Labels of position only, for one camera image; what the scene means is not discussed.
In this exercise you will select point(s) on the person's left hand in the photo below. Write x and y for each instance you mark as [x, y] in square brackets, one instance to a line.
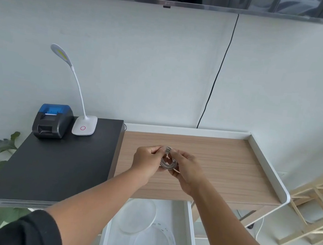
[145, 162]

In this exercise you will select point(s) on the person's right hand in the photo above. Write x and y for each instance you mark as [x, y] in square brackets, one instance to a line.
[190, 173]

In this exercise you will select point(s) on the white drawer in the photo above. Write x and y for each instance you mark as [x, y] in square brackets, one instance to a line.
[177, 213]

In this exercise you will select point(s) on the clear round container lid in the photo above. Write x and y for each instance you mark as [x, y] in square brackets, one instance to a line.
[136, 217]

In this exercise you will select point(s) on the person's left forearm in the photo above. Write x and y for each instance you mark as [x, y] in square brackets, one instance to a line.
[93, 209]

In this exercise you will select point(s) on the person's right forearm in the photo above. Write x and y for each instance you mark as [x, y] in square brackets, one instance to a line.
[230, 236]

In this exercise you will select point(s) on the person's black shirt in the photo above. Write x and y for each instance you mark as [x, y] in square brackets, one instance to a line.
[26, 233]

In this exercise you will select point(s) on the wooden desk with white rim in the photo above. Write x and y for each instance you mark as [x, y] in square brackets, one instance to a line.
[226, 169]

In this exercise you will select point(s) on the white gooseneck desk lamp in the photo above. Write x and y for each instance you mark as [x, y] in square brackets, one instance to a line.
[85, 126]

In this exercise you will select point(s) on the black cabinet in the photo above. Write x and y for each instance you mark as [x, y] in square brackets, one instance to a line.
[57, 167]

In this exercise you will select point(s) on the black and blue receipt printer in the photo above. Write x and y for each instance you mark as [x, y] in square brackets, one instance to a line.
[52, 123]

